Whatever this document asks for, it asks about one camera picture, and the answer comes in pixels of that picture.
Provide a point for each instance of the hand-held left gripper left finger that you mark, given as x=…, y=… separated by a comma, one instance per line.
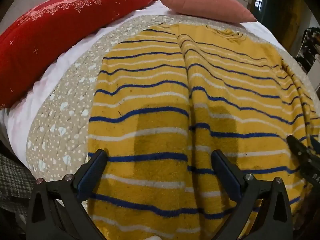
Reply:
x=91, y=172

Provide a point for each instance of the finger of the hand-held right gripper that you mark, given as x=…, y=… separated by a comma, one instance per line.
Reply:
x=303, y=156

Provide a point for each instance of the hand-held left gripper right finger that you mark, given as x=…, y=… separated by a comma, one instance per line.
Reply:
x=226, y=172

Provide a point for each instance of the yellow striped sweater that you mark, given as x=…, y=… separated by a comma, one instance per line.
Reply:
x=155, y=105

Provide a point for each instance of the beige dotted blanket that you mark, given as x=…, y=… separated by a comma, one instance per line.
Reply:
x=62, y=120

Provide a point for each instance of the grey checkered cloth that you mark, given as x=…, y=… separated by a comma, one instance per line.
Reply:
x=15, y=182

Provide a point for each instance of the white bed sheet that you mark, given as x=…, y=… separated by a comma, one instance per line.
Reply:
x=47, y=82

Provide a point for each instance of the cluttered shelf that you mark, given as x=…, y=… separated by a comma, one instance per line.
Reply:
x=310, y=47

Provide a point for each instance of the red patterned pillow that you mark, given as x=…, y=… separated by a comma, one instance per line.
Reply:
x=55, y=37

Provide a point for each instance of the brown wooden door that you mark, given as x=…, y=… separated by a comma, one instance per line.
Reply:
x=285, y=17

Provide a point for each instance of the window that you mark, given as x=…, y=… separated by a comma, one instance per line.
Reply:
x=259, y=0

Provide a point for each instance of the pink pillow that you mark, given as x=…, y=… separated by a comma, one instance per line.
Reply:
x=207, y=3

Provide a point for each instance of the grey headboard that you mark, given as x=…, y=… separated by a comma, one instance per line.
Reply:
x=25, y=0

